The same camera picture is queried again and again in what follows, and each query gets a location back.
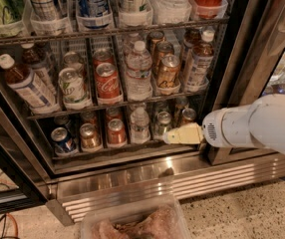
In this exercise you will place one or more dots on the silver green can bottom shelf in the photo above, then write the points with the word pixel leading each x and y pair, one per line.
pixel 162 124

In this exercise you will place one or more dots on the green white soda can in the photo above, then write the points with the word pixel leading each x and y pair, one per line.
pixel 72 85
pixel 74 60

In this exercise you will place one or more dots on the water bottle shelf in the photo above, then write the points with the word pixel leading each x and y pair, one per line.
pixel 129 42
pixel 138 72
pixel 171 11
pixel 139 125

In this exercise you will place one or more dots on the red cola can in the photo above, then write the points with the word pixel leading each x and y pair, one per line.
pixel 103 55
pixel 107 80

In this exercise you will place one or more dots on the front left tea bottle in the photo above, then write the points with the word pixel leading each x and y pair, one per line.
pixel 26 83

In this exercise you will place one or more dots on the rear water bottle middle shelf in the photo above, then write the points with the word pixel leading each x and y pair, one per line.
pixel 129 42

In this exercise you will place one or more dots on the rear left tea bottle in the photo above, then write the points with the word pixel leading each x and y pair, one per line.
pixel 38 60

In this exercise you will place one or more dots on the tea bottle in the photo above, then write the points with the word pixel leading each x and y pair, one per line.
pixel 198 61
pixel 191 36
pixel 26 83
pixel 38 60

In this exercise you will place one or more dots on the orange can bottom shelf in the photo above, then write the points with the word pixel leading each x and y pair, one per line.
pixel 188 115

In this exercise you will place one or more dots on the water bottle bottom shelf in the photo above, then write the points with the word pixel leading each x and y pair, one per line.
pixel 139 125

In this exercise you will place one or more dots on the front water bottle middle shelf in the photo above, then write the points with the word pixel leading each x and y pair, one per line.
pixel 138 72

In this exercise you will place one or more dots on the front green white soda can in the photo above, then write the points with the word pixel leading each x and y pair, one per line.
pixel 72 85

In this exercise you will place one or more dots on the front red cola can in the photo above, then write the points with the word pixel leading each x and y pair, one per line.
pixel 107 80

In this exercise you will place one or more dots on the copper can bottom shelf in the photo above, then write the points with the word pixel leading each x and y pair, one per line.
pixel 89 136

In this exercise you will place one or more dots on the water bottle top shelf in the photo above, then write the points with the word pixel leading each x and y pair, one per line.
pixel 171 11

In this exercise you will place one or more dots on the rear green white soda can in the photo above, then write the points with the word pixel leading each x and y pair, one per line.
pixel 74 60

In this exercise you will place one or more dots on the grey plaid can top shelf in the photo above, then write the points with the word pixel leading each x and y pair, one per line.
pixel 50 10

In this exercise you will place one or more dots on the red can bottom shelf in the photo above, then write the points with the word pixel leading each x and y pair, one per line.
pixel 116 132

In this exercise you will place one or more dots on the orange can shelf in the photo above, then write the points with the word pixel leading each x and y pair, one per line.
pixel 161 49
pixel 188 115
pixel 168 70
pixel 153 38

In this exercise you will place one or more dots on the rear right tea bottle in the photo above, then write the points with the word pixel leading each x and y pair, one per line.
pixel 191 36

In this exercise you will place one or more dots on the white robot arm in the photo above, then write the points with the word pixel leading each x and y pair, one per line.
pixel 259 125

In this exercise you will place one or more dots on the blue can bottom shelf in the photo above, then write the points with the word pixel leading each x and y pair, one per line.
pixel 63 142

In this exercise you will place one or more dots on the steel fridge base grille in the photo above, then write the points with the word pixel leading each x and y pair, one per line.
pixel 184 175

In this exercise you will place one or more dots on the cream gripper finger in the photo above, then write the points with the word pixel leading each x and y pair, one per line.
pixel 190 133

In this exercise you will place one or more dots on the blue white can top shelf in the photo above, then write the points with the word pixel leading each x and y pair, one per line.
pixel 93 8

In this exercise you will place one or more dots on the open fridge glass door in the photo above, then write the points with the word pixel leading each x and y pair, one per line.
pixel 258 47

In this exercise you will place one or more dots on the front right tea bottle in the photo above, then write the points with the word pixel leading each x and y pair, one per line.
pixel 198 61

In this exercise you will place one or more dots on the rear red cola can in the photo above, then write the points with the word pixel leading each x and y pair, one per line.
pixel 103 55

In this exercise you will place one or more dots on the clear plastic food container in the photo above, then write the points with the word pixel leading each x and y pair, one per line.
pixel 160 217

